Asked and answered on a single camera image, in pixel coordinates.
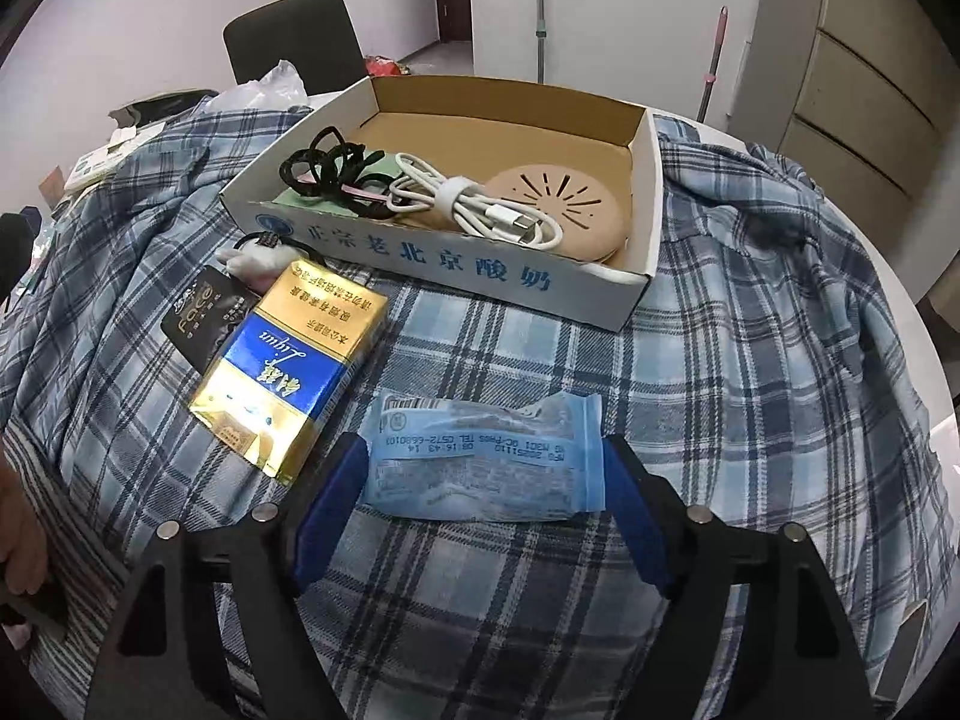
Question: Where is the gold refrigerator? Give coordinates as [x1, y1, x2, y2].
[776, 0, 960, 241]

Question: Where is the cardboard box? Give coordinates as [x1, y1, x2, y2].
[220, 75, 665, 332]

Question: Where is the hair tie with white charm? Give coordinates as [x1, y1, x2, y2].
[221, 231, 331, 293]

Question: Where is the black flat box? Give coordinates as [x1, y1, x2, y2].
[109, 90, 218, 128]

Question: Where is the pink handled broom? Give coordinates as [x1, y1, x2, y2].
[694, 6, 728, 123]

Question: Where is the person's left hand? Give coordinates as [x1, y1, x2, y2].
[0, 457, 50, 601]

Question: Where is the gold and blue cigarette pack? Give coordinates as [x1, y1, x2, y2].
[187, 259, 389, 487]

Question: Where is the beige round slotted disc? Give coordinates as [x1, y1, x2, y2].
[424, 163, 635, 267]

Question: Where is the blue plastic packet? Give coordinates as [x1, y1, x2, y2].
[358, 388, 607, 522]

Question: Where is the green cloth pad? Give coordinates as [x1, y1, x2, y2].
[271, 154, 402, 222]

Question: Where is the white plastic bag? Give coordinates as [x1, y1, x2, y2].
[202, 60, 310, 117]

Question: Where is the white charging cable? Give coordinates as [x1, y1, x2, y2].
[386, 152, 565, 252]

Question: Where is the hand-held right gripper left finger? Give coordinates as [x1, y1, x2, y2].
[86, 431, 368, 720]

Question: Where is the pink hair tie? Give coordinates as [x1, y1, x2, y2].
[296, 172, 391, 205]

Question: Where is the black sachet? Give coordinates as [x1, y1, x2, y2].
[161, 266, 260, 376]

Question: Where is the black chair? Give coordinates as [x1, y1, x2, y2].
[223, 0, 366, 87]

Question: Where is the white and blue medicine box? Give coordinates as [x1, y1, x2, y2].
[64, 146, 125, 192]

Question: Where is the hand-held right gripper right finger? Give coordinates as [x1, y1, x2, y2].
[604, 433, 875, 720]

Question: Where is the grey striped cloth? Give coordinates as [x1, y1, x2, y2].
[0, 420, 128, 698]

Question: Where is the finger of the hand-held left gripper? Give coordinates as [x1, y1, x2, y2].
[0, 210, 36, 293]

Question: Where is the white paper box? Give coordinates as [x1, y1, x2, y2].
[112, 120, 162, 152]

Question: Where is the blue plaid shirt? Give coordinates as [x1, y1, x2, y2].
[0, 94, 950, 720]

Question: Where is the bunch of black hair ties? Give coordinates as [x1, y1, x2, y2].
[279, 127, 392, 220]

